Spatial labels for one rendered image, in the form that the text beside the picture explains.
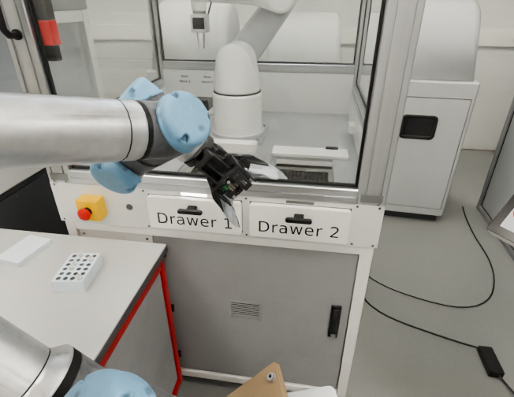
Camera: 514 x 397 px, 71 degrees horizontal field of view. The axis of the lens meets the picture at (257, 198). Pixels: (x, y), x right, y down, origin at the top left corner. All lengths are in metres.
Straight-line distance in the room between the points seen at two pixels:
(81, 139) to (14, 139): 0.06
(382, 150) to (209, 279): 0.71
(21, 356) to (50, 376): 0.04
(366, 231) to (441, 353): 1.05
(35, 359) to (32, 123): 0.27
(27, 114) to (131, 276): 0.76
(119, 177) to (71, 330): 0.53
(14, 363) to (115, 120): 0.29
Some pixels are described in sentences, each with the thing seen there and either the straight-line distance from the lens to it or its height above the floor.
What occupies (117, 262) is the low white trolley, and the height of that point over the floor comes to 0.76.
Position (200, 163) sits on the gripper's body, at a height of 1.19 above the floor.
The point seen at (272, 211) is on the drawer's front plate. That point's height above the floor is 0.91.
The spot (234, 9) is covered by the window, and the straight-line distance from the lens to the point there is 0.95.
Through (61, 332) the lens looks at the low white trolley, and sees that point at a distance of 1.02.
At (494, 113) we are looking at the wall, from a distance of 4.56.
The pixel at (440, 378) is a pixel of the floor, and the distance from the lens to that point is 1.94.
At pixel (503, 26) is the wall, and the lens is 4.38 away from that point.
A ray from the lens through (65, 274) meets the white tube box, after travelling 1.12.
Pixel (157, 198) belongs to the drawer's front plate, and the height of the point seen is 0.92.
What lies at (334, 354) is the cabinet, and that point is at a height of 0.30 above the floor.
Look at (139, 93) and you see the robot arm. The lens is 0.63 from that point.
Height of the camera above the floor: 1.45
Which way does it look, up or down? 29 degrees down
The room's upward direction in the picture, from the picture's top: straight up
